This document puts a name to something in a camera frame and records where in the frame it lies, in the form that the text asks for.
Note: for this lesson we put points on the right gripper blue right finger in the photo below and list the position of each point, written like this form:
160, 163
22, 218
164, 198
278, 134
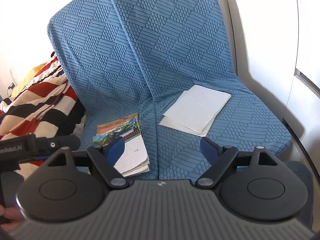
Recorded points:
222, 161

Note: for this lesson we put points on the red black striped blanket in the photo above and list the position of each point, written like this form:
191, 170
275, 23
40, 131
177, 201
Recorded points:
48, 107

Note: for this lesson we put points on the white orange cartoon book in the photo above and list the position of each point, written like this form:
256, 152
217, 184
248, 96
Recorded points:
103, 128

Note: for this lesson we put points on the yellow pillow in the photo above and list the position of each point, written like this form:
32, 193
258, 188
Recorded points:
26, 80

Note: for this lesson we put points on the person's left hand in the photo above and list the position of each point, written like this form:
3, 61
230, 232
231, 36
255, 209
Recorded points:
14, 215

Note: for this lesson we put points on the white paper sheets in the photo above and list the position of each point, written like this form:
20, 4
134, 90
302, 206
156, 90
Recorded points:
195, 110

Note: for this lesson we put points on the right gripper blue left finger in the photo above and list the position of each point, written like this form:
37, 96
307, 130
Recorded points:
104, 159

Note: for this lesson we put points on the tan painting cover book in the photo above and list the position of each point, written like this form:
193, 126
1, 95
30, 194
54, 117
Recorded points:
129, 117

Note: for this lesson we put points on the blue textured chair cover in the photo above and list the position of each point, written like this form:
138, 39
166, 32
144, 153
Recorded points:
138, 56

